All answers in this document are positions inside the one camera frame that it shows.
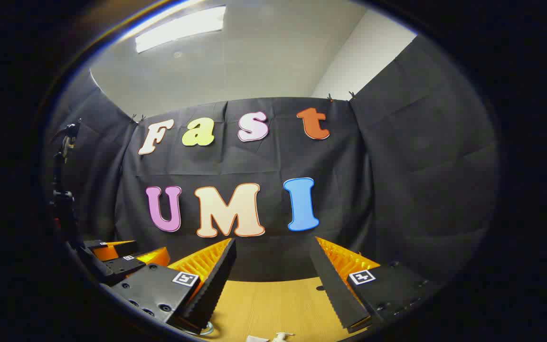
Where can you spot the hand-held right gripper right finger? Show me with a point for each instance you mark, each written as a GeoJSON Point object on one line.
{"type": "Point", "coordinates": [337, 289]}

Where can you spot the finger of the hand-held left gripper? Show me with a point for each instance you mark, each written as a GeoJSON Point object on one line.
{"type": "Point", "coordinates": [121, 267]}
{"type": "Point", "coordinates": [126, 247]}

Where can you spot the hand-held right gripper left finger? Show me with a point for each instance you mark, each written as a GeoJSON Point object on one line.
{"type": "Point", "coordinates": [212, 289]}

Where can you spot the white tube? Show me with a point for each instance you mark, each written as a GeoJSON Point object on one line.
{"type": "Point", "coordinates": [257, 339]}

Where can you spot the white pump bottle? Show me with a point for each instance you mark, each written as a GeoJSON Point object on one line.
{"type": "Point", "coordinates": [281, 337]}

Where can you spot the dark stand with clamp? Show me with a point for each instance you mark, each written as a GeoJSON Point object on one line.
{"type": "Point", "coordinates": [66, 204]}

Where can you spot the ceiling light panel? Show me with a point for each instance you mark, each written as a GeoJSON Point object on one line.
{"type": "Point", "coordinates": [178, 28]}

